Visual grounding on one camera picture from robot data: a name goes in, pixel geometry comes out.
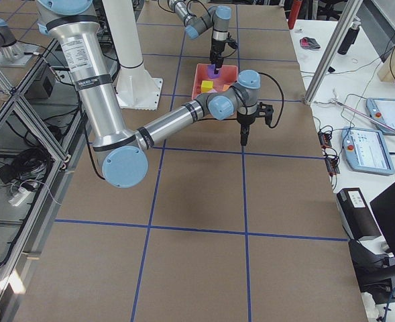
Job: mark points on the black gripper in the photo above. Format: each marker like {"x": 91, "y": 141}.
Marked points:
{"x": 216, "y": 47}
{"x": 244, "y": 120}

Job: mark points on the purple foam block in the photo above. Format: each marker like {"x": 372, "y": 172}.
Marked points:
{"x": 212, "y": 71}

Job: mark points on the yellow foam block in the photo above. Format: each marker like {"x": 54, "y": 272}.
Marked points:
{"x": 207, "y": 86}

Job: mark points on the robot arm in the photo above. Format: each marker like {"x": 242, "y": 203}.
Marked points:
{"x": 121, "y": 151}
{"x": 216, "y": 19}

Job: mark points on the pink plastic bin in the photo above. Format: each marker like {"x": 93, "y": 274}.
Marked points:
{"x": 228, "y": 75}

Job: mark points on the grey and pink cloth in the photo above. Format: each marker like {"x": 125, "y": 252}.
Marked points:
{"x": 308, "y": 43}

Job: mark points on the metal rod on stand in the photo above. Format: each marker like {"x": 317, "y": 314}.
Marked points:
{"x": 383, "y": 128}

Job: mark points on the near teach pendant tablet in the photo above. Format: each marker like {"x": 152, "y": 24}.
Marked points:
{"x": 366, "y": 151}

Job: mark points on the teach pendant tablet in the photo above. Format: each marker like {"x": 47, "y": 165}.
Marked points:
{"x": 366, "y": 151}
{"x": 382, "y": 110}

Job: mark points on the black box with label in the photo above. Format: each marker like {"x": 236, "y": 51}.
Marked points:
{"x": 356, "y": 216}

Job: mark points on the black water bottle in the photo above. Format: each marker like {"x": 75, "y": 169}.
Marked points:
{"x": 349, "y": 38}

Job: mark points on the far teach pendant tablet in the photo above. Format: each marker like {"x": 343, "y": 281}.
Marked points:
{"x": 382, "y": 110}

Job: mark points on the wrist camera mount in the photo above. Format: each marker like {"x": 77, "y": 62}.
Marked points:
{"x": 265, "y": 111}
{"x": 232, "y": 43}

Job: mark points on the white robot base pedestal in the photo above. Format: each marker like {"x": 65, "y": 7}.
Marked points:
{"x": 135, "y": 87}

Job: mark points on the aluminium frame post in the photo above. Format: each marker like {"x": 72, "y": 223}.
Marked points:
{"x": 337, "y": 37}

